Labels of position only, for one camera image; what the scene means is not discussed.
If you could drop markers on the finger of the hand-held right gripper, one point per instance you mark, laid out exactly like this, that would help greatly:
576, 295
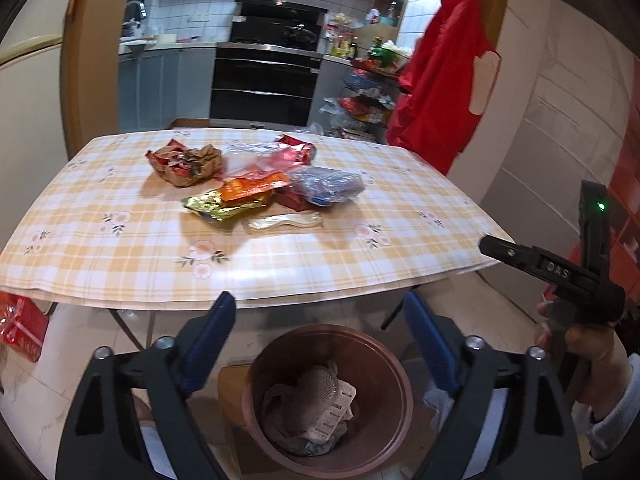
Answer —
507, 252

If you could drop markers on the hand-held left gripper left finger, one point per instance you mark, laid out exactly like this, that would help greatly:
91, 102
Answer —
210, 345

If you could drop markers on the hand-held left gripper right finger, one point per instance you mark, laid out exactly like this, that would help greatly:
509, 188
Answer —
430, 347

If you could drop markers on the brown round waste bin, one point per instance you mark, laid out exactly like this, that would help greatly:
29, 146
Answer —
380, 410

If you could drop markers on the gold foil wrapper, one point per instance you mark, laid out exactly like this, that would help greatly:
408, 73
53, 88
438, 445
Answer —
210, 206

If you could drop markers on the white plastic wrapper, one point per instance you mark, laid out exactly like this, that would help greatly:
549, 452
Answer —
285, 222

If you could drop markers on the orange snack packet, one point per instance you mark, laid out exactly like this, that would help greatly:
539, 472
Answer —
250, 189

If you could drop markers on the clear plastic bag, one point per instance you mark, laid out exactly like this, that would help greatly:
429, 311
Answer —
240, 157

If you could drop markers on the blue plastic snack packet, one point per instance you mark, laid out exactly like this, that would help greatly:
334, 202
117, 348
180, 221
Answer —
325, 182

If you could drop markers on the person's right forearm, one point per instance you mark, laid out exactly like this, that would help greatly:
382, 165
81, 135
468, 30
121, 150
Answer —
617, 420

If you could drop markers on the crumpled trash in bin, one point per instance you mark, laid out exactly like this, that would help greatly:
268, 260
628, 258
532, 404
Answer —
305, 390

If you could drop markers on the person's right hand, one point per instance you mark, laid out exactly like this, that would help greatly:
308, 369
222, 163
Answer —
607, 355

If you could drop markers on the black folding table leg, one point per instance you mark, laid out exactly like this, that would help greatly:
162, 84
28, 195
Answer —
397, 310
130, 330

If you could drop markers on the red plastic crate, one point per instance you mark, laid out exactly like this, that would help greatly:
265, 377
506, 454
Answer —
625, 210

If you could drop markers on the person's left leg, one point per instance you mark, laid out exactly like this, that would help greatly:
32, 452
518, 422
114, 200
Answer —
152, 452

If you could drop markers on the yellow checked floral tablecloth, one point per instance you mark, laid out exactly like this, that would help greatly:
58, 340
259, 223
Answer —
125, 240

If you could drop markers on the red foil packet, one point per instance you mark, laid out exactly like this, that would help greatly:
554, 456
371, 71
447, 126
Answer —
292, 200

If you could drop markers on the red hanging garment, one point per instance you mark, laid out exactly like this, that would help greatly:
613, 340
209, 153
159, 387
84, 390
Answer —
440, 85

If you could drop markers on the crumpled brown paper wrapper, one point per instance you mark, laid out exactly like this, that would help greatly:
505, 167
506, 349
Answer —
192, 162

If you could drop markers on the red plastic-wrapped package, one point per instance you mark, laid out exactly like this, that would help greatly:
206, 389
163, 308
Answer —
22, 327

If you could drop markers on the crushed red drink can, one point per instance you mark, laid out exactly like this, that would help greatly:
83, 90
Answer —
295, 151

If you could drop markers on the white plastic bag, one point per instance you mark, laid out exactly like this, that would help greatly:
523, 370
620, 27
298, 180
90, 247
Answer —
331, 115

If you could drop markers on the green plastic bag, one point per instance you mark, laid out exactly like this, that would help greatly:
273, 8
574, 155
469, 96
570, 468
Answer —
392, 55

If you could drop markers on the grey kitchen cabinets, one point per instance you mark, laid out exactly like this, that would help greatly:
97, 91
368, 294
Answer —
165, 85

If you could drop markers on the row of condiment bottles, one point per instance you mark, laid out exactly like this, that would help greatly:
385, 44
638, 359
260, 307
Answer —
342, 40

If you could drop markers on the black integrated stove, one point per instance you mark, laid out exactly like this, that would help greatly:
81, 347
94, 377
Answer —
265, 80

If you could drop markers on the cream refrigerator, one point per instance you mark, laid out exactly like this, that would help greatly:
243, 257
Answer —
30, 135

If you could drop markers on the chrome faucet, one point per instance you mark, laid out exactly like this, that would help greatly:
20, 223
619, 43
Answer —
136, 15

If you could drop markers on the wooden door frame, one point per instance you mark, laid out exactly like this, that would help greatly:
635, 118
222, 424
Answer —
95, 60

